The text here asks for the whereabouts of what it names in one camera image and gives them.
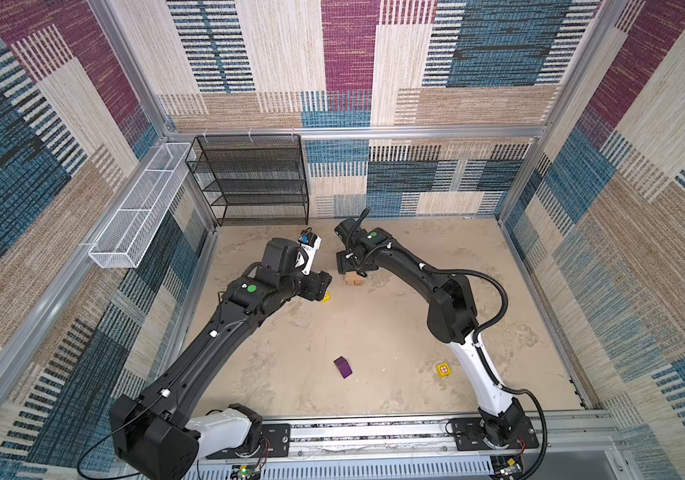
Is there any wood block pair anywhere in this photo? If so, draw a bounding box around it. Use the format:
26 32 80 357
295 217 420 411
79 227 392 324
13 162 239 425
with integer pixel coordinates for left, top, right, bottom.
343 274 364 286

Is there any purple block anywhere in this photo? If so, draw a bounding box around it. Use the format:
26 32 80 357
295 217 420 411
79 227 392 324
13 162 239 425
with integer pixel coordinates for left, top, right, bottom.
334 356 352 379

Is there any yellow cube red mark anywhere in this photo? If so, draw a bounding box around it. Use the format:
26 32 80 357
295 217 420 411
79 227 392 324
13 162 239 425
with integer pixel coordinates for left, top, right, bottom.
435 362 452 378

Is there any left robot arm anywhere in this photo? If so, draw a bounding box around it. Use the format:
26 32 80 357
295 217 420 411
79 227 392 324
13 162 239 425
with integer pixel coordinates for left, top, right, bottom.
110 232 332 479

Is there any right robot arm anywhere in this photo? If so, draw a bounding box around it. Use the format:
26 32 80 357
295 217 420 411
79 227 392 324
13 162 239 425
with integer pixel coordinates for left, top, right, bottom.
334 217 528 449

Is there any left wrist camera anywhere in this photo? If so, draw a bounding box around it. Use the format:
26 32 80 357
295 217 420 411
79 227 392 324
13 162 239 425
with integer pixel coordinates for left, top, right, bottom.
296 227 322 275

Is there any black wire shelf rack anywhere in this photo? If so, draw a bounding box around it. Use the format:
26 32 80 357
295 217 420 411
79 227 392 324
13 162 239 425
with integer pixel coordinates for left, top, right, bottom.
188 134 310 227

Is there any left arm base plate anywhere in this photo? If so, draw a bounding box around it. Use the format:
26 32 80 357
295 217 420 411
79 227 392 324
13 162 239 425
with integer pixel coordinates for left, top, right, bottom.
206 423 292 460

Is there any aluminium front rail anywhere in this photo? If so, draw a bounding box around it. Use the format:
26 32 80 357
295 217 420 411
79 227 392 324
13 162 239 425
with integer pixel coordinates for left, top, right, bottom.
113 410 619 480

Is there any white mesh wall basket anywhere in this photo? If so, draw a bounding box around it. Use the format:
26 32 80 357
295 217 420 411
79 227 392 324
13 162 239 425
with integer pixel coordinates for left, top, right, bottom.
88 143 192 269

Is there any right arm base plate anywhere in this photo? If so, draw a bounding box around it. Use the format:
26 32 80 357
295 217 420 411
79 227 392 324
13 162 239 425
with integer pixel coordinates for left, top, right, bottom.
448 416 540 451

